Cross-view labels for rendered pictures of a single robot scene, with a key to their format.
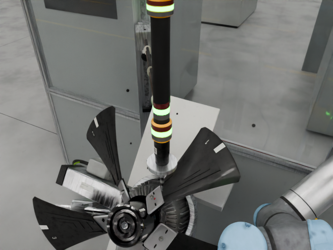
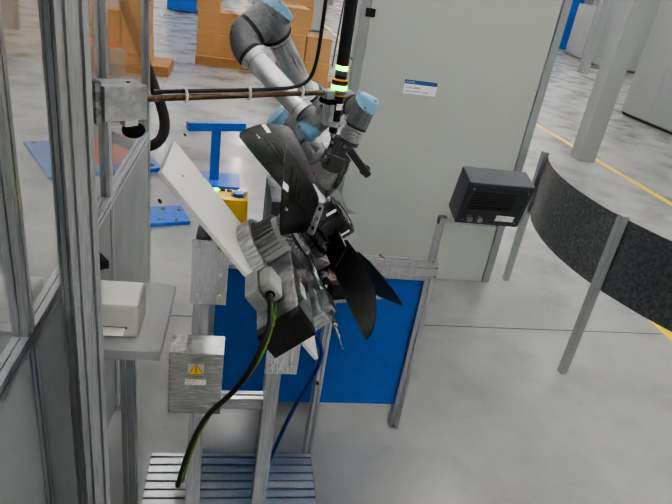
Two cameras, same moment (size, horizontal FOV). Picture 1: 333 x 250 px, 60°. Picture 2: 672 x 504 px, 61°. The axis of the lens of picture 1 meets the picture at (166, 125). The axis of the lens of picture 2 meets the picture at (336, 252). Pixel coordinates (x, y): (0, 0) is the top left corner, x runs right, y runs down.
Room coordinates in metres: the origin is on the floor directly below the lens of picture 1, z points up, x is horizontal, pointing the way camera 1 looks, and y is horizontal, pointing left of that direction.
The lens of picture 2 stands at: (1.47, 1.30, 1.85)
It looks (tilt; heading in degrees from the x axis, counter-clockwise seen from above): 26 degrees down; 230
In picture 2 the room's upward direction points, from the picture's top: 9 degrees clockwise
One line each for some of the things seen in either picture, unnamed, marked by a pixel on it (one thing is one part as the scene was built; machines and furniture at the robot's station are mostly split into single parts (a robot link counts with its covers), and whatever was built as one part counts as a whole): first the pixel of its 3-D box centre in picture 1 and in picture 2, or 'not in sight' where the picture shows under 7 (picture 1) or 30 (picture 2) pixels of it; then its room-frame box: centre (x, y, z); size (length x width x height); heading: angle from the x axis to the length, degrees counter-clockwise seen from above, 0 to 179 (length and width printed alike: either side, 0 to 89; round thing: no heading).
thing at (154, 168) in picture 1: (161, 146); (333, 107); (0.50, 0.01, 1.50); 0.09 x 0.07 x 0.10; 7
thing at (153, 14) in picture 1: (160, 11); not in sight; (0.49, 0.01, 1.80); 0.04 x 0.04 x 0.01
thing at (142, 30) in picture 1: (144, 36); (116, 99); (1.11, 0.08, 1.54); 0.10 x 0.07 x 0.08; 7
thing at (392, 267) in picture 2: not in sight; (325, 262); (0.23, -0.26, 0.82); 0.90 x 0.04 x 0.08; 152
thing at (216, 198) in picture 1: (195, 178); (126, 317); (1.03, -0.15, 0.84); 0.36 x 0.24 x 0.03; 62
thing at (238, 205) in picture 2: not in sight; (225, 207); (0.58, -0.45, 1.02); 0.16 x 0.10 x 0.11; 152
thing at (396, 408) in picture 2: not in sight; (409, 356); (-0.15, -0.06, 0.39); 0.04 x 0.04 x 0.78; 62
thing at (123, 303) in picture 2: not in sight; (109, 310); (1.09, -0.10, 0.91); 0.17 x 0.16 x 0.11; 152
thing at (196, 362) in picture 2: not in sight; (196, 374); (0.89, 0.05, 0.73); 0.15 x 0.09 x 0.22; 152
